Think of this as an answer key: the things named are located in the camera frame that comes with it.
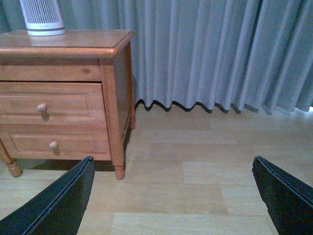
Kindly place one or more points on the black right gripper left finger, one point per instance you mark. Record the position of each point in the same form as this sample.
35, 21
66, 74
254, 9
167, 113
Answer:
58, 209

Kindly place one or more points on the wooden drawer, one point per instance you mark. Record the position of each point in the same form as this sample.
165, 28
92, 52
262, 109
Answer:
55, 142
52, 103

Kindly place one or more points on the grey curtain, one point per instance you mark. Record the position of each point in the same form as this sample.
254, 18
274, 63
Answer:
256, 53

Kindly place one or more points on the white slatted air purifier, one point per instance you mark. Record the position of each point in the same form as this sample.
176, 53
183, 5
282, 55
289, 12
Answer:
43, 17

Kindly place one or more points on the wooden nightstand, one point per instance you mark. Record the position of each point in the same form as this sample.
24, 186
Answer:
78, 56

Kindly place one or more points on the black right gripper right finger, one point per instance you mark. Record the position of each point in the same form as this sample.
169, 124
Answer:
289, 201

